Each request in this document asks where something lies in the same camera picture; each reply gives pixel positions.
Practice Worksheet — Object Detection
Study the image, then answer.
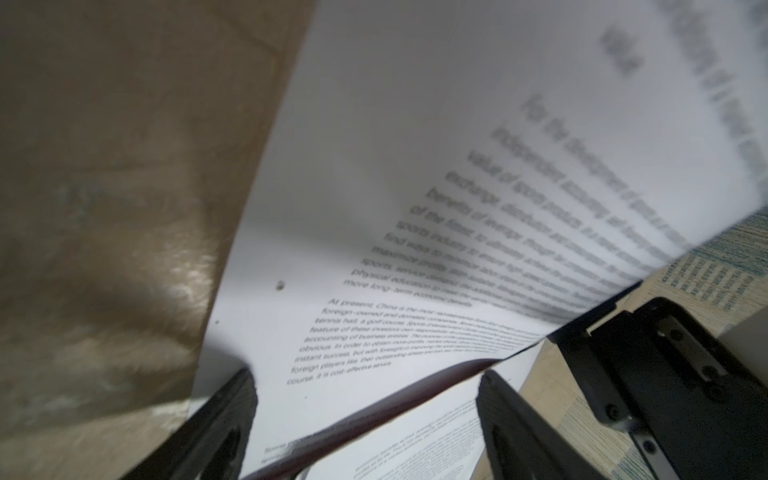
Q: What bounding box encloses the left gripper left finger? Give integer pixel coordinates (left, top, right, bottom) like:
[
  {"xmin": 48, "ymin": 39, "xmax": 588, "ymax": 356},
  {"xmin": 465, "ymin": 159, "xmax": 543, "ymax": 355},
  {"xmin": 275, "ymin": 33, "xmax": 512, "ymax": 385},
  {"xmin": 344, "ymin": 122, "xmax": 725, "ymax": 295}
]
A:
[{"xmin": 123, "ymin": 368, "xmax": 258, "ymax": 480}]

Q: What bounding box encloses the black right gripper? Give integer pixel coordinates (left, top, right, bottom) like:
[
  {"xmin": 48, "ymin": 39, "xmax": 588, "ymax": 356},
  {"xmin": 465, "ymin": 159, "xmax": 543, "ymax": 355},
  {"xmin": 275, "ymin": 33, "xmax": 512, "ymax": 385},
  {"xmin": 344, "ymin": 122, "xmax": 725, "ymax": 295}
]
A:
[{"xmin": 548, "ymin": 285, "xmax": 767, "ymax": 479}]

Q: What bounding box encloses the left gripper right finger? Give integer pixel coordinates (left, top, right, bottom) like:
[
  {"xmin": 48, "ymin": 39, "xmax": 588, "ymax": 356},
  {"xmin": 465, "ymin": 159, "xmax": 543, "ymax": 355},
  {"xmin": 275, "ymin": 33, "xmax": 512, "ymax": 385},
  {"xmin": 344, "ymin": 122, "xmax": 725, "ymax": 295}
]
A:
[{"xmin": 476, "ymin": 369, "xmax": 603, "ymax": 480}]

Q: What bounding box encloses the white paper sheet underneath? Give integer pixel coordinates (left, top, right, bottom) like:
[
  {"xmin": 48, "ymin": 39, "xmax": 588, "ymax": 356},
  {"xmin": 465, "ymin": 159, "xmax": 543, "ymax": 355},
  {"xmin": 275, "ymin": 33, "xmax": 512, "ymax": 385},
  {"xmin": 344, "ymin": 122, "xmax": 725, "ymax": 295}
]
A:
[{"xmin": 297, "ymin": 341, "xmax": 542, "ymax": 479}]

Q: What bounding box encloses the white text paper sheet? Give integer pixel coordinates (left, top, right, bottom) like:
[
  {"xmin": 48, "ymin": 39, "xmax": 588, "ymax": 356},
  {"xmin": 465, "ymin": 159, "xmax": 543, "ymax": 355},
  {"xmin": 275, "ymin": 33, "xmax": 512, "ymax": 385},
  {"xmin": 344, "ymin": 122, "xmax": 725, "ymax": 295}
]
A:
[{"xmin": 195, "ymin": 1, "xmax": 767, "ymax": 478}]

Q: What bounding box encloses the red folder black inside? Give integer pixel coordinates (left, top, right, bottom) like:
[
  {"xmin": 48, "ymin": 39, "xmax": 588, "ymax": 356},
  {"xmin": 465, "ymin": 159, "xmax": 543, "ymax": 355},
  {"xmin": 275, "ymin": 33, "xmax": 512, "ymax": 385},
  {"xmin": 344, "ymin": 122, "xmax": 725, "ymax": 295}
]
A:
[{"xmin": 240, "ymin": 358, "xmax": 497, "ymax": 479}]

